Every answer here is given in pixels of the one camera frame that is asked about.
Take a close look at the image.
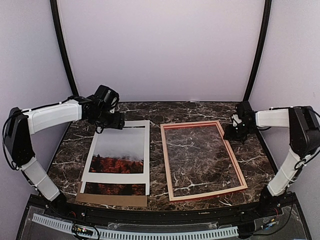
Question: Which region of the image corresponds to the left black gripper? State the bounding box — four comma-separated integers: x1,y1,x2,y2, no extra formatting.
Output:
90,107,124,130

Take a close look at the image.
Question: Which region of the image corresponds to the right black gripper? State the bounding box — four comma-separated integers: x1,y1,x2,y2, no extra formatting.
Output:
223,121,255,142

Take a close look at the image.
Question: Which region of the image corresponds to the autumn forest photo print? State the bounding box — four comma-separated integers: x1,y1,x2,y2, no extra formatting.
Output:
83,126,148,197

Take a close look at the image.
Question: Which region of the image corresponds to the clear acrylic sheet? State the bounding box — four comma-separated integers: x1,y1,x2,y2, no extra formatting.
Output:
164,124,243,197

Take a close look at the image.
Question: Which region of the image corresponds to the red wooden picture frame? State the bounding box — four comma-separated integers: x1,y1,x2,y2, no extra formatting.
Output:
159,120,248,202

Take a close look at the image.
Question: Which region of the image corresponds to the white mat board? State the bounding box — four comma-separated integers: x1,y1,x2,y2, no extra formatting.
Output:
80,119,151,197

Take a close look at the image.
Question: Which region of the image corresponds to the brown cardboard backing board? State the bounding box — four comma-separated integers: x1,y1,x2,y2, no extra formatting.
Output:
75,182,148,207

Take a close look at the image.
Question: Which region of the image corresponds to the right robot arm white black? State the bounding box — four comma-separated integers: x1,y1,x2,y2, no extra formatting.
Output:
223,101,320,198

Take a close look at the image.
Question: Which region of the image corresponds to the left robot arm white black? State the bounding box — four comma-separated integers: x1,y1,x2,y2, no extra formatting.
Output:
1,85,125,218

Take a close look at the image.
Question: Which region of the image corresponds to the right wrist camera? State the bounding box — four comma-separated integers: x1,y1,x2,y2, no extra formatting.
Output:
231,114,242,128

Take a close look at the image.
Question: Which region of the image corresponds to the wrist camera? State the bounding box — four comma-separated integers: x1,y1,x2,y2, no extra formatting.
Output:
231,114,242,128
109,97,119,114

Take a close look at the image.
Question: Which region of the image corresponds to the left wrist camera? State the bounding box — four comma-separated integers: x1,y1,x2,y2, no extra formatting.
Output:
109,97,119,114

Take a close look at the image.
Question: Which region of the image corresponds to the black front rail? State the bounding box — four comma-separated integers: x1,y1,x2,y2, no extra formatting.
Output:
42,199,278,227

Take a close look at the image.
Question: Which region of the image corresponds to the white slotted cable duct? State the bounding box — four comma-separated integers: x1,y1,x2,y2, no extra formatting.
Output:
31,213,239,240

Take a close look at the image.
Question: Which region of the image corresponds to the right black corner post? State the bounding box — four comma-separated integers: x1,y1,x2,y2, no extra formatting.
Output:
242,0,272,101

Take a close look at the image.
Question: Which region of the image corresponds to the black corner post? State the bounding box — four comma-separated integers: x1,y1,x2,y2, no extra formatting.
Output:
49,0,79,96
242,0,272,101

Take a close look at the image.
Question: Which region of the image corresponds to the left black corner post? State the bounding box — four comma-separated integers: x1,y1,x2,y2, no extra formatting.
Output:
49,0,79,96

